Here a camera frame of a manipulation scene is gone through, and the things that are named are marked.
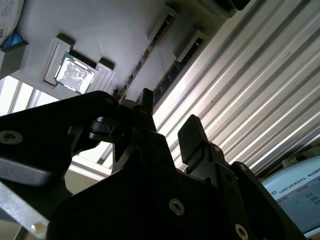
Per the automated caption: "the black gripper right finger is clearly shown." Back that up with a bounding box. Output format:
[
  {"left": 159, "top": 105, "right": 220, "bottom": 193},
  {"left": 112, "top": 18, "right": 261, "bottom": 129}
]
[{"left": 177, "top": 114, "right": 308, "bottom": 240}]

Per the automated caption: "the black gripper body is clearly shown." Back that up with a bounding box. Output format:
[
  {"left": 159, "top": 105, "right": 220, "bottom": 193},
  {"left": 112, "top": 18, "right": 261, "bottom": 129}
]
[{"left": 47, "top": 147, "right": 241, "bottom": 240}]

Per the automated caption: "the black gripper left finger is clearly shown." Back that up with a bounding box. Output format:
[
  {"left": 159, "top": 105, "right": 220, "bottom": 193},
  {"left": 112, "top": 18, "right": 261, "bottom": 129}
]
[{"left": 0, "top": 87, "right": 176, "bottom": 187}]

